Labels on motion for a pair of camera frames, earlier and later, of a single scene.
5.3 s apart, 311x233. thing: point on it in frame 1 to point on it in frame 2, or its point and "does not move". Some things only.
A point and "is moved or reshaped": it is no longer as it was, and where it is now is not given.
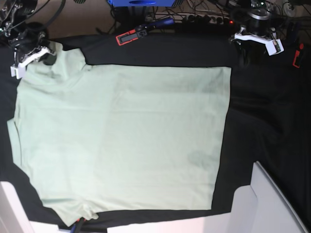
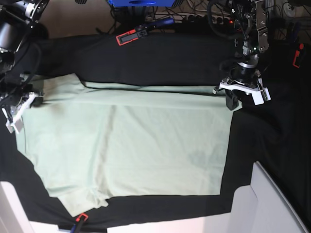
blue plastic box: x=141 y=3 does not move
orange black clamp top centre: x=140 y=31 does not move
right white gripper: x=273 y=46 to x=260 y=95
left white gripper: x=19 y=69 to x=17 y=123
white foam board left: x=13 y=217 does not move
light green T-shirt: x=95 y=139 is moved or reshaped
